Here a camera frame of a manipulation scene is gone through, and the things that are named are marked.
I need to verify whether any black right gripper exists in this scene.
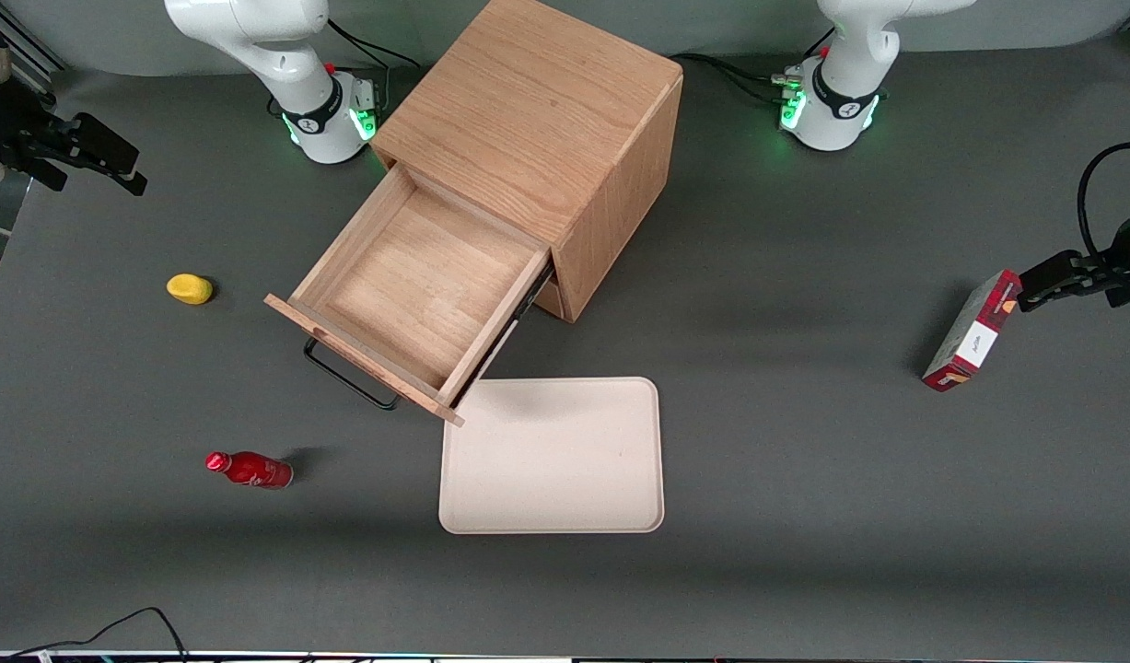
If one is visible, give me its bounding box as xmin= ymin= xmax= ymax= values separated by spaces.
xmin=0 ymin=51 xmax=148 ymax=197

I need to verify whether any black metal drawer handle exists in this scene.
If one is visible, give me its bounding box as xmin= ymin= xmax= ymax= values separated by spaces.
xmin=303 ymin=337 xmax=402 ymax=412

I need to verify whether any wooden drawer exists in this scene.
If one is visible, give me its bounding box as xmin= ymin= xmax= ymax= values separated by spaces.
xmin=263 ymin=164 xmax=557 ymax=428

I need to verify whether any wooden drawer cabinet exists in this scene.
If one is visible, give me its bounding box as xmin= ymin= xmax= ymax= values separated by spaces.
xmin=369 ymin=0 xmax=685 ymax=324

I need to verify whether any red and white box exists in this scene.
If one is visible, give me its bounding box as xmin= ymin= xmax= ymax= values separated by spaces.
xmin=922 ymin=269 xmax=1025 ymax=394

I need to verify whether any yellow toy fruit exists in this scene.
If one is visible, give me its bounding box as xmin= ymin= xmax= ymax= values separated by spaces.
xmin=166 ymin=273 xmax=215 ymax=306

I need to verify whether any red bottle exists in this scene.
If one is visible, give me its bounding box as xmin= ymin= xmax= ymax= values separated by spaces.
xmin=204 ymin=450 xmax=295 ymax=491

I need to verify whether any beige plastic tray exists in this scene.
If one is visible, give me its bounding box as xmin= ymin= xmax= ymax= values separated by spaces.
xmin=438 ymin=376 xmax=666 ymax=535

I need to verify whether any black looped gripper cable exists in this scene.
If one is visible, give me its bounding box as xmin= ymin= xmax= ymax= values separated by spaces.
xmin=1077 ymin=142 xmax=1130 ymax=264

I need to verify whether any aluminium frame rail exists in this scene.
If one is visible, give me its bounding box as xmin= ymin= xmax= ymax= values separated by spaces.
xmin=0 ymin=17 xmax=68 ymax=76

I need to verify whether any black right arm base cable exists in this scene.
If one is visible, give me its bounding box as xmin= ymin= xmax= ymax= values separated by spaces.
xmin=327 ymin=17 xmax=422 ymax=104

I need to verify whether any black arm base cable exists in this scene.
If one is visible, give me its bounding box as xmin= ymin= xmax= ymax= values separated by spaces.
xmin=670 ymin=52 xmax=807 ymax=104
xmin=327 ymin=17 xmax=422 ymax=104

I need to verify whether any black left arm base cable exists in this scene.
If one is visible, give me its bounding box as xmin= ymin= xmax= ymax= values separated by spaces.
xmin=670 ymin=52 xmax=807 ymax=104

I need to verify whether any black cable at table edge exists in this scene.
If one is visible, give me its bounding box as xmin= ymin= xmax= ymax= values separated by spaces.
xmin=1 ymin=607 xmax=190 ymax=663

